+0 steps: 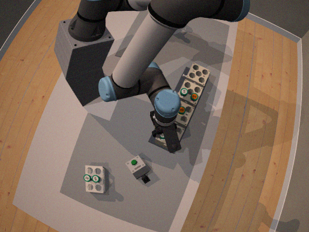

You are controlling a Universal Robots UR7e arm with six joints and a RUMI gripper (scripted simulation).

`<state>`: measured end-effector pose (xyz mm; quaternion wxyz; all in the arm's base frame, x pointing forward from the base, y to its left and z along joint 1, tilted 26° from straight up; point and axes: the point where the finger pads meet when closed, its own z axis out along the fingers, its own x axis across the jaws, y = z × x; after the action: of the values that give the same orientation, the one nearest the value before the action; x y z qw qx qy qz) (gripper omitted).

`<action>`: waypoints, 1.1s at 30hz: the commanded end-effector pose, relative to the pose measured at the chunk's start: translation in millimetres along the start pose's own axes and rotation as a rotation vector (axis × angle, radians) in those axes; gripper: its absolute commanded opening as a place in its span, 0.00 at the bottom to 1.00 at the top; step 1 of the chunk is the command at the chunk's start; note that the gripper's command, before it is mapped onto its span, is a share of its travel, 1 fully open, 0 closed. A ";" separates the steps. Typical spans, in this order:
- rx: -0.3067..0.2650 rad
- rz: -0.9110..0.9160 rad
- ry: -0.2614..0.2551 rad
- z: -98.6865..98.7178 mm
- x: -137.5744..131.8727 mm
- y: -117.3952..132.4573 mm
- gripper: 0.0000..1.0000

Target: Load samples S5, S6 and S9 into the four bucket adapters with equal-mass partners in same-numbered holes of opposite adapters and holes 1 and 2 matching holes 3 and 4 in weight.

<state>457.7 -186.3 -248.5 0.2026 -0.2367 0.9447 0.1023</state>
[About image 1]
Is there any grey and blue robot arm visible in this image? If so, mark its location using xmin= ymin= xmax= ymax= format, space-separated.
xmin=68 ymin=0 xmax=250 ymax=153

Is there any beige bucket adapter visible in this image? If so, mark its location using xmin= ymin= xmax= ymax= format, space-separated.
xmin=155 ymin=125 xmax=185 ymax=149
xmin=178 ymin=79 xmax=203 ymax=107
xmin=174 ymin=101 xmax=195 ymax=128
xmin=186 ymin=63 xmax=210 ymax=88

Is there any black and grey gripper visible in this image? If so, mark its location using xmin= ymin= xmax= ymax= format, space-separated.
xmin=150 ymin=111 xmax=177 ymax=138

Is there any beige tube rack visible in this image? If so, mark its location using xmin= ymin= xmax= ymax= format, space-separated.
xmin=85 ymin=166 xmax=105 ymax=193

